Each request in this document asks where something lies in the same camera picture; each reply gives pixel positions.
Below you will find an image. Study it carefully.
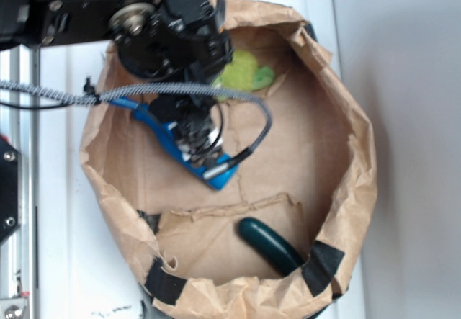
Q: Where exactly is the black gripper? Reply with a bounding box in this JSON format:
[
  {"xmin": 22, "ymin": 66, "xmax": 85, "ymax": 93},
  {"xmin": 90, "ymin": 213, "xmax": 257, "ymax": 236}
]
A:
[{"xmin": 114, "ymin": 0, "xmax": 235, "ymax": 165}]

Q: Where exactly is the green plush turtle toy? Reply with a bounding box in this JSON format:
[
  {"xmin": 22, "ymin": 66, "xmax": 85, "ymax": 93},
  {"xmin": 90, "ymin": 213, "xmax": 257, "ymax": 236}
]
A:
[{"xmin": 212, "ymin": 50, "xmax": 275, "ymax": 102}]

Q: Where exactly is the brown paper bag basin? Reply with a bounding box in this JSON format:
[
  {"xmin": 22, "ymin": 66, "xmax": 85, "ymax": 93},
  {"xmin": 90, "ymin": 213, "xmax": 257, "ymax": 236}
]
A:
[{"xmin": 79, "ymin": 0, "xmax": 378, "ymax": 319}]

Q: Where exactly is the dark green toy cucumber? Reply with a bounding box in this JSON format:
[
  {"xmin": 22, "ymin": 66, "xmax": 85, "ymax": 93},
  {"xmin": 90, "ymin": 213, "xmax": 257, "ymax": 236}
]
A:
[{"xmin": 237, "ymin": 217, "xmax": 304, "ymax": 276}]

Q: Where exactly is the braided black white cable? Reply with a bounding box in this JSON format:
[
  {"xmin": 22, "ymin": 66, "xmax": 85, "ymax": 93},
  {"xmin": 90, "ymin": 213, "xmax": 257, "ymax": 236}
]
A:
[{"xmin": 0, "ymin": 79, "xmax": 274, "ymax": 167}]

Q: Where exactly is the aluminium rail with bracket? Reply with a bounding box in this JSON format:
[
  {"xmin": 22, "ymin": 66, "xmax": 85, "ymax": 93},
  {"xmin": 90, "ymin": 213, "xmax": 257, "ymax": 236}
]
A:
[{"xmin": 7, "ymin": 43, "xmax": 41, "ymax": 319}]

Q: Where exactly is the black thin cable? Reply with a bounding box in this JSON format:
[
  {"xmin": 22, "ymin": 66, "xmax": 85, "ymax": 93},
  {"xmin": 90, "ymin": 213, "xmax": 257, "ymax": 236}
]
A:
[{"xmin": 0, "ymin": 101, "xmax": 79, "ymax": 110}]

